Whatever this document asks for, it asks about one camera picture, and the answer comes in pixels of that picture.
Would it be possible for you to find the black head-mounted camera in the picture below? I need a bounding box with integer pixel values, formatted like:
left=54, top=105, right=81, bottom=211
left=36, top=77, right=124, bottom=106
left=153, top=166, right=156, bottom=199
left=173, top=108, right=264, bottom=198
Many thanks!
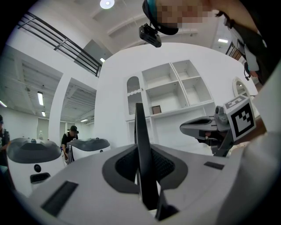
left=138, top=23, right=162, bottom=48

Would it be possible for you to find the white desk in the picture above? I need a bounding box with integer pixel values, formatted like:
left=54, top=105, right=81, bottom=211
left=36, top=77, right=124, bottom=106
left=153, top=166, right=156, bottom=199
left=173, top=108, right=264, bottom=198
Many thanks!
left=153, top=140, right=213, bottom=156

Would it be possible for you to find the white shelf unit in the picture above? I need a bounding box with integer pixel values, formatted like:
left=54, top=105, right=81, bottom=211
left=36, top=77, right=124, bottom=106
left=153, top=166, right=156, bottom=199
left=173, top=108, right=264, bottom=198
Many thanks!
left=124, top=59, right=217, bottom=150

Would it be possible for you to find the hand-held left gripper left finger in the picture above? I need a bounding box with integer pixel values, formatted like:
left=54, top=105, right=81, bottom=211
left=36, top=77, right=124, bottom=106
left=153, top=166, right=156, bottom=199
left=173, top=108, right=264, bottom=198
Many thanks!
left=28, top=143, right=159, bottom=225

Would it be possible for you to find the person's black clothing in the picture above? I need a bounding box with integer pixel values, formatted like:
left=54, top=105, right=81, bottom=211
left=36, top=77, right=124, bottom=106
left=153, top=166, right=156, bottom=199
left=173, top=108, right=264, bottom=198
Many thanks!
left=228, top=13, right=277, bottom=87

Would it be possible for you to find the black balcony railing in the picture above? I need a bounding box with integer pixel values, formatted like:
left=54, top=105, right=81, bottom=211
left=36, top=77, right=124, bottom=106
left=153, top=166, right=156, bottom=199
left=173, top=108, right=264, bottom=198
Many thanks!
left=17, top=11, right=103, bottom=78

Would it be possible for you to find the person's right forearm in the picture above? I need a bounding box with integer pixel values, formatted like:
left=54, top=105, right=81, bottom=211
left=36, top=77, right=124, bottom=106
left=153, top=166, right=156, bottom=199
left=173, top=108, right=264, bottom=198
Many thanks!
left=232, top=117, right=268, bottom=146

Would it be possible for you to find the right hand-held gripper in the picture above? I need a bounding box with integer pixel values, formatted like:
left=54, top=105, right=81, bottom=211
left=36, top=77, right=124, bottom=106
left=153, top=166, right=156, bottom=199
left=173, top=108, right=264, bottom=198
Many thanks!
left=180, top=94, right=256, bottom=157

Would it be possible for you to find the slatted cabinet door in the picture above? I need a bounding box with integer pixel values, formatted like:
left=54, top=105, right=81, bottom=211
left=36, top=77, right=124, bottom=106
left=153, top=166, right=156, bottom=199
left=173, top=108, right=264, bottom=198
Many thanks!
left=126, top=76, right=143, bottom=116

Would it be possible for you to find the white and black robot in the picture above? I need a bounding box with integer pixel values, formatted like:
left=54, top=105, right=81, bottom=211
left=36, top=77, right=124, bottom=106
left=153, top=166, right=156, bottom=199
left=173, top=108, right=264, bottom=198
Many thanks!
left=66, top=137, right=111, bottom=163
left=6, top=137, right=65, bottom=196

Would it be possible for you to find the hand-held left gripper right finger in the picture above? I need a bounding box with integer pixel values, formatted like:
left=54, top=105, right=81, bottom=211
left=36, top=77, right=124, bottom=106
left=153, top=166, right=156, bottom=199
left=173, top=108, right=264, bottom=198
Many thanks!
left=151, top=143, right=245, bottom=225

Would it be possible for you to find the round ceiling lamp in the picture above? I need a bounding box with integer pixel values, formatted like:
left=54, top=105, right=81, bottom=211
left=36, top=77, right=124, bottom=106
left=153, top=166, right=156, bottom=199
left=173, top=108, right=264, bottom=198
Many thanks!
left=99, top=0, right=115, bottom=10

